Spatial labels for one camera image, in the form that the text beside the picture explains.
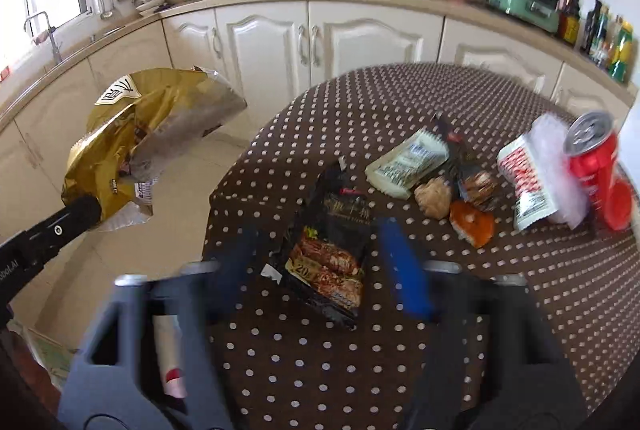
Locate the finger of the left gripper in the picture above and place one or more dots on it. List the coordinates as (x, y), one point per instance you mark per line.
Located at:
(25, 254)

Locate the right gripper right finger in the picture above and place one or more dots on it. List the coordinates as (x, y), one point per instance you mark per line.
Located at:
(528, 382)

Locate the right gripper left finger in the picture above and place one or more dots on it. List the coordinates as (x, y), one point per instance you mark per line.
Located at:
(115, 380)

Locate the orange peel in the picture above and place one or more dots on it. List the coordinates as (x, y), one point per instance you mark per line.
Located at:
(474, 225)

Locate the gold snack bag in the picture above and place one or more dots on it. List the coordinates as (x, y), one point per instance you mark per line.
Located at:
(140, 124)

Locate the black beef snack packet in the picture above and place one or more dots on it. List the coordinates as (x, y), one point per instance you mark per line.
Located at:
(323, 254)

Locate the red white paper box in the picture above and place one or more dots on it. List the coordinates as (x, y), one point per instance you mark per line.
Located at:
(533, 199)

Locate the small dark snack wrapper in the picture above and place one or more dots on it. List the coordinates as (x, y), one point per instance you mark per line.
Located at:
(473, 183)

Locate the white green sachet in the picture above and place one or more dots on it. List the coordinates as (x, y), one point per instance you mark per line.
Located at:
(397, 172)

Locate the red soda can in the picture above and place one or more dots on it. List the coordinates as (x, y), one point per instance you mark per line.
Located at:
(591, 147)

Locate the brown polka dot tablecloth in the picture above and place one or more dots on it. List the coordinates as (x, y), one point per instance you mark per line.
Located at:
(288, 367)

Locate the steel faucet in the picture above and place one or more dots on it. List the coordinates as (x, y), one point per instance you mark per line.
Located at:
(47, 35)

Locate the lower cabinets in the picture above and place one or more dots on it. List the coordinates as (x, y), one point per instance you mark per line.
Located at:
(273, 50)

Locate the green bottle yellow label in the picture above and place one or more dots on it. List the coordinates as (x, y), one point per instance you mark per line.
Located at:
(622, 48)

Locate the dark soy sauce bottle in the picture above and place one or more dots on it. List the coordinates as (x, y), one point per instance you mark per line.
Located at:
(569, 21)

